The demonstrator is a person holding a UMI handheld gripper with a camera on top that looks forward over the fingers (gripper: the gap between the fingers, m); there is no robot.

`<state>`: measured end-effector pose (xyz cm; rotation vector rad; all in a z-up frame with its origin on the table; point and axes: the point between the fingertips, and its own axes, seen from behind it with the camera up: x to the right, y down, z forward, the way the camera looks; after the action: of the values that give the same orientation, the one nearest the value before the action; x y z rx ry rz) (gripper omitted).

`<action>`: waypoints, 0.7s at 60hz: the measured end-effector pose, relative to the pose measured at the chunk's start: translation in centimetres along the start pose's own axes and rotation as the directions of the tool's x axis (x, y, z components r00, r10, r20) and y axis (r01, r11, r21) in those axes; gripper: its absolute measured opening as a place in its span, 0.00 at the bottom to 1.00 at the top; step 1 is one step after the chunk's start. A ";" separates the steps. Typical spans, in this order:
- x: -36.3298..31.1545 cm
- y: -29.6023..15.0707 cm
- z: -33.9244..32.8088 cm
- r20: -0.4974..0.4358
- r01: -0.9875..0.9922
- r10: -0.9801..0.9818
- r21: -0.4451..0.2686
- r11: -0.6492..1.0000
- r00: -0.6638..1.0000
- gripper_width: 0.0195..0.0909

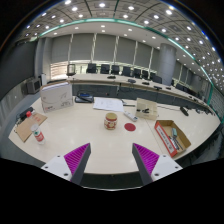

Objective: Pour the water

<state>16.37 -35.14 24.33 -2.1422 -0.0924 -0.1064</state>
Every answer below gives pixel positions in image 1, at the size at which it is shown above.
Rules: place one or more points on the grey boxy monitor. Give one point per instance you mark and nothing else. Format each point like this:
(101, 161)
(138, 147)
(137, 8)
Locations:
(33, 86)

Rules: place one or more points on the black tabletop microphone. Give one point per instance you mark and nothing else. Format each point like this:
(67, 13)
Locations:
(184, 111)

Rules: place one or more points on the black tool in beige box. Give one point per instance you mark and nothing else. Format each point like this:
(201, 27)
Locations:
(145, 110)

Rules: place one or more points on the white printed paper sheet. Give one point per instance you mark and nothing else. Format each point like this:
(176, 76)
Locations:
(108, 104)

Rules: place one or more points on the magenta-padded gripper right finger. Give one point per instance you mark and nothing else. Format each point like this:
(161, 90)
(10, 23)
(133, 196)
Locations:
(146, 159)

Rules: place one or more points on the row of desk microphones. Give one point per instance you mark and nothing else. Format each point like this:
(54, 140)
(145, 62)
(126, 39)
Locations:
(131, 81)

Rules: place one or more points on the row of black office chairs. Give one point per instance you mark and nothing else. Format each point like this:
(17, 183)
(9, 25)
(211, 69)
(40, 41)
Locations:
(105, 69)

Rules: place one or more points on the large white cardboard box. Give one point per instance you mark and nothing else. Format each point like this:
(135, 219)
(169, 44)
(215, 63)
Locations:
(56, 97)

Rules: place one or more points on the teal tool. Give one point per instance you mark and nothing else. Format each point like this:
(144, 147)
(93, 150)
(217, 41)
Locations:
(174, 132)

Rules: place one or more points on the open cardboard box red side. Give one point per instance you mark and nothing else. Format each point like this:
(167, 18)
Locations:
(163, 135)

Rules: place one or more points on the flat round red coaster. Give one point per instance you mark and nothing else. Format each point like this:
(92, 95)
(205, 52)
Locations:
(130, 127)

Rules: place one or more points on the black desk phone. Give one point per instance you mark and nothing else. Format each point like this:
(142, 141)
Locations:
(83, 98)

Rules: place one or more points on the round ceiling lights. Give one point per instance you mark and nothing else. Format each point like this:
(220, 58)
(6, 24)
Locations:
(102, 5)

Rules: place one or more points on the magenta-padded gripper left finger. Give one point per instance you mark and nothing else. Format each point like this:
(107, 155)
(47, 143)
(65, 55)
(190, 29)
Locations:
(77, 159)

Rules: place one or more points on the brown paper envelope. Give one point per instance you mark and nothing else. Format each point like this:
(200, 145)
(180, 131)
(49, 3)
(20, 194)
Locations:
(26, 128)

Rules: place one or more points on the clear red-capped water bottle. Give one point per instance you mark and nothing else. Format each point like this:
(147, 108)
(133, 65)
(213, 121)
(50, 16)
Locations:
(37, 134)

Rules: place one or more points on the red floral ceramic mug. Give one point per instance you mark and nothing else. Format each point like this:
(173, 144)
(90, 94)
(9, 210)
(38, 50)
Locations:
(110, 121)

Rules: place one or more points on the long curved conference desk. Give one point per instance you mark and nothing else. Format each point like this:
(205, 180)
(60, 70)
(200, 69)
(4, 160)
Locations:
(100, 90)

